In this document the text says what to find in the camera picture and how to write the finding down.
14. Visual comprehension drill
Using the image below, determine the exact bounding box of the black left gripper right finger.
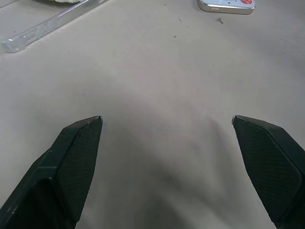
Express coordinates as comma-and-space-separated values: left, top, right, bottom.
231, 115, 305, 229

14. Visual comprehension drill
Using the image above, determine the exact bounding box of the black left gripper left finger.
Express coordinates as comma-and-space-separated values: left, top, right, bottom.
0, 115, 103, 229

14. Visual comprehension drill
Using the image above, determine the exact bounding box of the silver smartphone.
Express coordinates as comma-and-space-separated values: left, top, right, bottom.
198, 0, 257, 15

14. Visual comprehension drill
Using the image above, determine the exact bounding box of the clear transparent phone case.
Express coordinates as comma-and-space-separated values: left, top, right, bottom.
0, 0, 109, 53

